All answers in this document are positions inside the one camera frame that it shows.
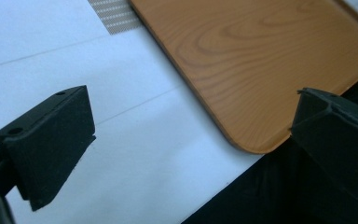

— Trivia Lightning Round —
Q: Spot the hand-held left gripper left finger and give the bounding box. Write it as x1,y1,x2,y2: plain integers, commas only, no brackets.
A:
0,85,97,212

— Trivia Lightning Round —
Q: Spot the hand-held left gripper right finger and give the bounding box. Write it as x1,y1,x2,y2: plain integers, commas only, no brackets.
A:
290,87,358,200

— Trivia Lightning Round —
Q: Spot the wooden board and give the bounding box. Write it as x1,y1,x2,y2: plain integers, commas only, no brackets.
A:
128,0,358,155

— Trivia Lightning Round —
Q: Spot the grey striped cloth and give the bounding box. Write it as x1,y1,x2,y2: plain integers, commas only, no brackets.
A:
87,0,144,35

